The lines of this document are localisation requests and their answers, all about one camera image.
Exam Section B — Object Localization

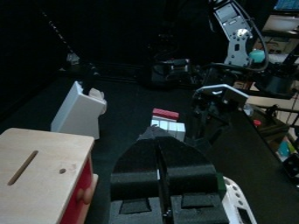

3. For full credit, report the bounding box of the black gear box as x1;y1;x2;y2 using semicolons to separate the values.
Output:
151;58;192;86

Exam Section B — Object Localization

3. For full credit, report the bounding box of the black round container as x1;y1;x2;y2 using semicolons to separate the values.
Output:
266;65;296;95

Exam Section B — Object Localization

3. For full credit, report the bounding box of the red toy block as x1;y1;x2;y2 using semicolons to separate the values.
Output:
151;108;182;123

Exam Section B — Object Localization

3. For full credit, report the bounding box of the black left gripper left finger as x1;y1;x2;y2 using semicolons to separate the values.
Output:
108;136;164;224

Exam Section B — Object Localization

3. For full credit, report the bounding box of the wooden slotted box, red drawer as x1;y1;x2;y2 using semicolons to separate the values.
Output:
0;127;99;224

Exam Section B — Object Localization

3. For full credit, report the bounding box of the computer monitor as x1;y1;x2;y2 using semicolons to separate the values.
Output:
274;0;299;12

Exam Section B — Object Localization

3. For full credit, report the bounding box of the grey toy piece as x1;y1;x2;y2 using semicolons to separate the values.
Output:
136;124;170;142

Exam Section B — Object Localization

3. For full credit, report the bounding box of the teal ball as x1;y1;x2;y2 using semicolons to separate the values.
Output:
247;49;267;64

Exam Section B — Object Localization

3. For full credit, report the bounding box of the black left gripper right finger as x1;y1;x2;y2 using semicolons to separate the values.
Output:
156;136;231;224

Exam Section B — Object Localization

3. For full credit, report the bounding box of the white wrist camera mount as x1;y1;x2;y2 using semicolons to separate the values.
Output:
194;83;250;109

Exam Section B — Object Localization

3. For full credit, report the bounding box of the white knife block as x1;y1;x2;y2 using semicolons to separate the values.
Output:
51;80;108;140

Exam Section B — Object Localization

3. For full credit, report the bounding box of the white segmented toy block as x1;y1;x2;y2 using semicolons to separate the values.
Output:
150;116;187;143

